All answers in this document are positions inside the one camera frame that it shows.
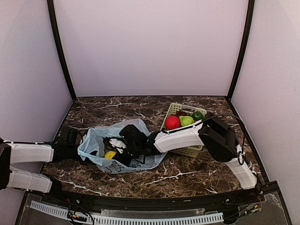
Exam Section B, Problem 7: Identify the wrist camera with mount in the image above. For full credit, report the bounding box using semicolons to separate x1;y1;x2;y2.
103;137;127;154
77;130;88;145

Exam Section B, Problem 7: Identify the light green round fruit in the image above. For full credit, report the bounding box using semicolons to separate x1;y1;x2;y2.
179;116;194;127

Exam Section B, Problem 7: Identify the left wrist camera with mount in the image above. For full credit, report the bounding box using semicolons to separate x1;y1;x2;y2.
77;130;88;145

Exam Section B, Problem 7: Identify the light blue printed plastic bag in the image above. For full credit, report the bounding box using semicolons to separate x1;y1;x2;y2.
77;119;167;174

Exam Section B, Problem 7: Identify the white slotted cable duct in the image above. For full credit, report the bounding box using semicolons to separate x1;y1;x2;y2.
30;200;224;225

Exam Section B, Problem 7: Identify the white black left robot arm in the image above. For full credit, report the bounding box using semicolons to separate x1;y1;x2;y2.
0;139;81;204

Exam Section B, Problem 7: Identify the black right corner frame post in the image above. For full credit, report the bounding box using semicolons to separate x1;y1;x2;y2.
226;0;255;102

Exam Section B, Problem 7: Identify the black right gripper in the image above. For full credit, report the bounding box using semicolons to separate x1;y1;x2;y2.
108;142;142;170

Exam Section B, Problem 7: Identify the black corner frame post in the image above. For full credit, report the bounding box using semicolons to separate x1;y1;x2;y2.
226;0;255;102
47;0;77;102

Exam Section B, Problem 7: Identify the dark purple grape bunch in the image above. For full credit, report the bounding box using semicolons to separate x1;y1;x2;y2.
175;111;191;117

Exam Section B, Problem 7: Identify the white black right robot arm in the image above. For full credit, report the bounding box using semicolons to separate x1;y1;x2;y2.
113;112;262;203

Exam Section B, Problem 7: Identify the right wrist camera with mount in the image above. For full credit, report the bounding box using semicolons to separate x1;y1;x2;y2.
103;137;127;154

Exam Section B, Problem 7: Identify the pale green perforated basket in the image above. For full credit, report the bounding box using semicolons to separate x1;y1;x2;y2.
160;103;207;158

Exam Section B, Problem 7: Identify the yellow lemon fruit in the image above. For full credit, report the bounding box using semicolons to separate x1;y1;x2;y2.
104;151;117;159

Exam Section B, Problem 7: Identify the large red fruit left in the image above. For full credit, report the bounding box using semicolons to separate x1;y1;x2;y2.
165;115;181;130

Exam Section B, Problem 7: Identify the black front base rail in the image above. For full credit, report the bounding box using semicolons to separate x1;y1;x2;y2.
15;181;292;225

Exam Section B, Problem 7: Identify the black left corner frame post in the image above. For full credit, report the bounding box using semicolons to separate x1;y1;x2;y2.
47;0;77;102

